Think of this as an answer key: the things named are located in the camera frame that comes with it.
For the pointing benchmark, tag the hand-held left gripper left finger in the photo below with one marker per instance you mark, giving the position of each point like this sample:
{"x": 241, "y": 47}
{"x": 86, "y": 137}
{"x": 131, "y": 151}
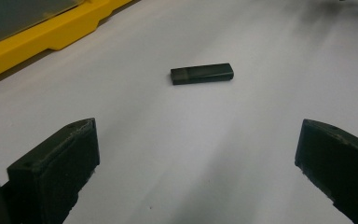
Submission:
{"x": 52, "y": 168}

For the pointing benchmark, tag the black usb stick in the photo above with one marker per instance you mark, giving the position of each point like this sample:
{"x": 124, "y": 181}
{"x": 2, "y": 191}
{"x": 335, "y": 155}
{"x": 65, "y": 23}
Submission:
{"x": 202, "y": 73}

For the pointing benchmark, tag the yellow plastic case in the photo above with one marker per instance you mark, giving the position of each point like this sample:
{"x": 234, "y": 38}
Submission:
{"x": 40, "y": 40}

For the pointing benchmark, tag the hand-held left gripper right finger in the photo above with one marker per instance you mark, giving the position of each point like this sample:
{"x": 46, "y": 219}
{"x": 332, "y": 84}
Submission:
{"x": 338, "y": 161}

